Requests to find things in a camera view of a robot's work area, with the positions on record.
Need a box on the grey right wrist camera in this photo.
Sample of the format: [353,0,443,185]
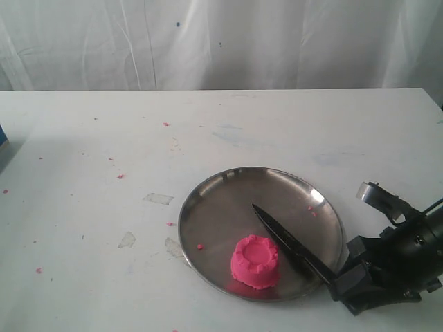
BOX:
[356,182,420,227]

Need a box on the round steel plate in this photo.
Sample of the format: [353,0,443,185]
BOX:
[178,167,346,302]

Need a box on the black knife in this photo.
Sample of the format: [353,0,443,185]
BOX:
[251,204,336,288]

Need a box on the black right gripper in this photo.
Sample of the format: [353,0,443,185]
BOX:
[329,216,442,301]

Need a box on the pink play dough lump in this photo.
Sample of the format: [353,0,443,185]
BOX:
[230,234,280,290]

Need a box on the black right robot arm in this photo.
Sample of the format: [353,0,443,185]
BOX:
[332,197,442,311]

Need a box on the white backdrop curtain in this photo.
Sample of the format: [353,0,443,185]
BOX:
[1,1,442,92]

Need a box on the blue box at edge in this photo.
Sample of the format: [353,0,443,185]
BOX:
[0,126,8,146]

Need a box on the black right camera cable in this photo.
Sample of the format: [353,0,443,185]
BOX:
[420,196,443,217]

